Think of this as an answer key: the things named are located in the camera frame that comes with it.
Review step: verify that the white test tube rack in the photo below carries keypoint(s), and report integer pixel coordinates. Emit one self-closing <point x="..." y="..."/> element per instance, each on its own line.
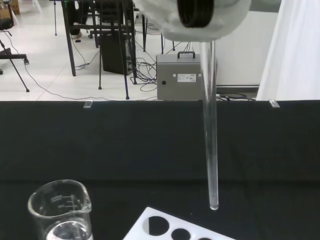
<point x="140" y="227"/>

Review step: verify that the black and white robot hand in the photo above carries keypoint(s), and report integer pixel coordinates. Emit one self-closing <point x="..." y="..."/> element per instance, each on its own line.
<point x="170" y="25"/>

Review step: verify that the black tripod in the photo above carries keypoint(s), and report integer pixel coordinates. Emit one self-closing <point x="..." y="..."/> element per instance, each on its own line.
<point x="100" y="87"/>

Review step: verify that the black computer tower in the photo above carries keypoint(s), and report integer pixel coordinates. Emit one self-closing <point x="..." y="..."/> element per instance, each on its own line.
<point x="112" y="57"/>

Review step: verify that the person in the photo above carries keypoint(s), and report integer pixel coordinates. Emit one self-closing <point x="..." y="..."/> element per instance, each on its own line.
<point x="75" y="15"/>

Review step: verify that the black slanted tripod leg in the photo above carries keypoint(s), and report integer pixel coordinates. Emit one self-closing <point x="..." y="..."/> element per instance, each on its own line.
<point x="27" y="90"/>

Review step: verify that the black office chair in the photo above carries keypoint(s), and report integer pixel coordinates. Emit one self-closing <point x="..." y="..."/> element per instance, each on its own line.
<point x="12" y="56"/>

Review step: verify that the clear glass beaker with water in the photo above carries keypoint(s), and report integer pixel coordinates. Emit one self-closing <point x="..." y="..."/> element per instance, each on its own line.
<point x="60" y="232"/>

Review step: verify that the white curtain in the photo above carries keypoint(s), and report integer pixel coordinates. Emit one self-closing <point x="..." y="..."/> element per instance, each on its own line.
<point x="295" y="50"/>

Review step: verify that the dark table leg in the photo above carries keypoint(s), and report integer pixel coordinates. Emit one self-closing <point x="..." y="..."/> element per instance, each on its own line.
<point x="71" y="55"/>

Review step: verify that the clear cloth clip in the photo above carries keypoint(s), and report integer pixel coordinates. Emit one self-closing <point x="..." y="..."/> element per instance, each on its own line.
<point x="274" y="103"/>
<point x="88" y="104"/>

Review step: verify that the black bench cloth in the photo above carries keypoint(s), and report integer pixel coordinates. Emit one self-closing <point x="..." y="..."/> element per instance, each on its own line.
<point x="125" y="150"/>

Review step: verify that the grey metal box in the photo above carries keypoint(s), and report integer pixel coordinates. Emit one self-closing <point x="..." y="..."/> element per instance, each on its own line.
<point x="180" y="90"/>

